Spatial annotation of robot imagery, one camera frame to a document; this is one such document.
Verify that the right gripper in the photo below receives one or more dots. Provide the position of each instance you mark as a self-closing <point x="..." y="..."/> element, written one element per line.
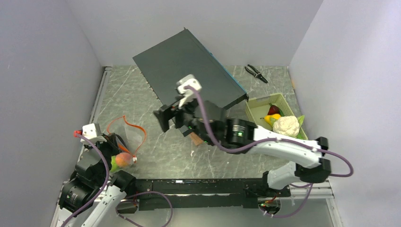
<point x="164" y="116"/>

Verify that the clear zip top bag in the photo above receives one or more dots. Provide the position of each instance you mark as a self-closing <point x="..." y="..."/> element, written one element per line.
<point x="130" y="137"/>

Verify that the orange fruit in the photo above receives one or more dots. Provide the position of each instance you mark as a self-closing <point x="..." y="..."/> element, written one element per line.
<point x="123" y="160"/>

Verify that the light green plastic basket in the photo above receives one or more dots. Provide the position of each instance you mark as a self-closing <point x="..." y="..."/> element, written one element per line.
<point x="257" y="108"/>

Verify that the green lime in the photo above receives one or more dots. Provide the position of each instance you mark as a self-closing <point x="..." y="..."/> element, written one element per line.
<point x="114" y="166"/>

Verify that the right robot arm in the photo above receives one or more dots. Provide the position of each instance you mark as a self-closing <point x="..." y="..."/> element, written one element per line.
<point x="305" y="161"/>

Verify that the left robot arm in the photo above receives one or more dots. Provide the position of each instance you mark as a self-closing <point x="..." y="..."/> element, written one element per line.
<point x="93" y="191"/>

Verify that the wooden base board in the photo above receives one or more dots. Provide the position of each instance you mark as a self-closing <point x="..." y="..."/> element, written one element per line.
<point x="196" y="140"/>

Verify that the black pliers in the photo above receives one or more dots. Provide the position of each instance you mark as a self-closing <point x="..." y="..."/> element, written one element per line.
<point x="255" y="73"/>

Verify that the yellow pepper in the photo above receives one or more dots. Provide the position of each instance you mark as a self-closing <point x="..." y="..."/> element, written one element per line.
<point x="271" y="119"/>

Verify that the red apple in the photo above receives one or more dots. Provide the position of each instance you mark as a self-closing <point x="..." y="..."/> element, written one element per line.
<point x="273" y="110"/>

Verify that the white cauliflower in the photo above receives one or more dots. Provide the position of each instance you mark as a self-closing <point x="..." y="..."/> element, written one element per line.
<point x="287" y="125"/>

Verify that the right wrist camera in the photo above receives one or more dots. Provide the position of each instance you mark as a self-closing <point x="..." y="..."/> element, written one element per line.
<point x="187" y="95"/>

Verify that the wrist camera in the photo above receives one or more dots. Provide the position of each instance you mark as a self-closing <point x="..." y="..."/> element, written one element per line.
<point x="91" y="132"/>
<point x="187" y="95"/>

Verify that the dark grey network switch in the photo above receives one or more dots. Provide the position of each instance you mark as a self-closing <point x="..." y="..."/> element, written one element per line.
<point x="169" y="61"/>

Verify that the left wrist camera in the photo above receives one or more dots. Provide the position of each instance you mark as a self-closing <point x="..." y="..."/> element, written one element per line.
<point x="91" y="132"/>

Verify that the aluminium frame profile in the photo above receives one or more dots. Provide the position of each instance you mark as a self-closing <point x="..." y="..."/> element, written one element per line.
<point x="106" y="71"/>

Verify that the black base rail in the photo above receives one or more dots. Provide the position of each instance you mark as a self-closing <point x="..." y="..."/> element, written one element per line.
<point x="151" y="194"/>

